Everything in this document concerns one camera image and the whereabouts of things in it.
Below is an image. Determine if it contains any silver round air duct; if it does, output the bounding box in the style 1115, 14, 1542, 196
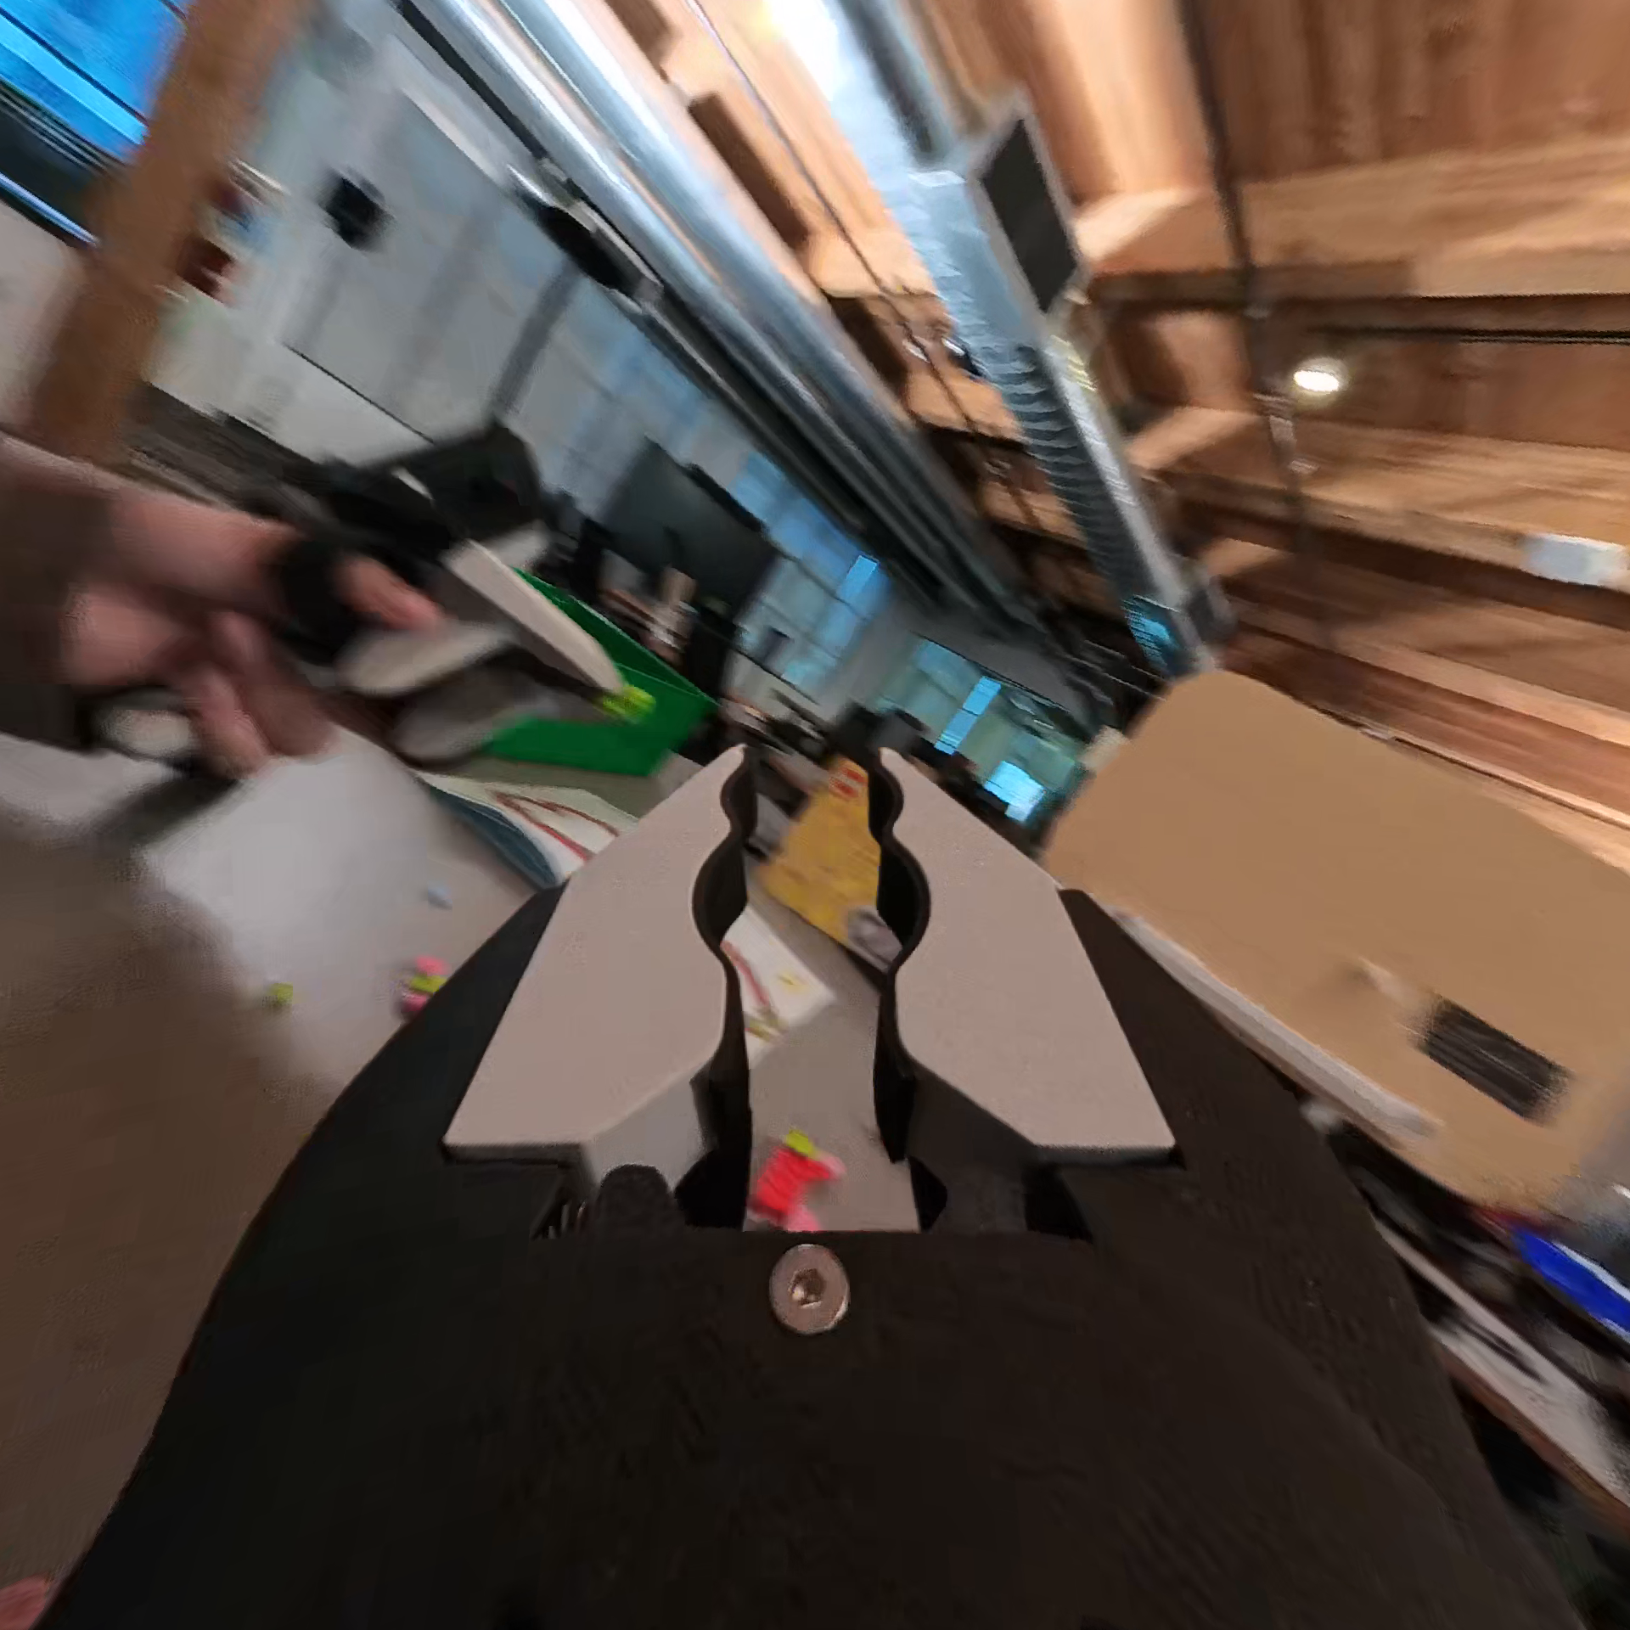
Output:
406, 0, 1027, 613

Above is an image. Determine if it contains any wooden book stand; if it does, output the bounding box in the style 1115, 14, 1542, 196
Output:
1043, 668, 1630, 1215

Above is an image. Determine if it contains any person's left forearm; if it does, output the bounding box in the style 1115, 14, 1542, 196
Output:
0, 431, 145, 755

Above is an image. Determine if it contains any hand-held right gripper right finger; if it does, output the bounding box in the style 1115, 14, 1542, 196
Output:
876, 749, 1177, 1232

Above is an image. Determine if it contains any green plastic bin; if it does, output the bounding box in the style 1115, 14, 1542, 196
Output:
490, 571, 719, 780

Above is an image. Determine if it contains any pink green lego assembly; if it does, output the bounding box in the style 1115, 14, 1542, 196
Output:
750, 1130, 847, 1234

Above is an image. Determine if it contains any yellow lego box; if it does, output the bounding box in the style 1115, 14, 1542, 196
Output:
762, 757, 923, 972

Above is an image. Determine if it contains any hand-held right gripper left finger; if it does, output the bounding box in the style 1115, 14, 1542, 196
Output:
443, 745, 756, 1201

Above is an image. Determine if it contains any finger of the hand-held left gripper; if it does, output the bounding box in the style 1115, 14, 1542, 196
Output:
342, 621, 571, 769
439, 540, 630, 701

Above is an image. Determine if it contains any lego instruction booklet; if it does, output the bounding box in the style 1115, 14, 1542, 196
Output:
418, 767, 837, 1069

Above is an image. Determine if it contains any blue bin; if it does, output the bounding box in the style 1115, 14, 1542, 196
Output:
1515, 1221, 1630, 1341

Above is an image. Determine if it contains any person's left hand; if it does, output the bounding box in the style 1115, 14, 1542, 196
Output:
57, 507, 443, 782

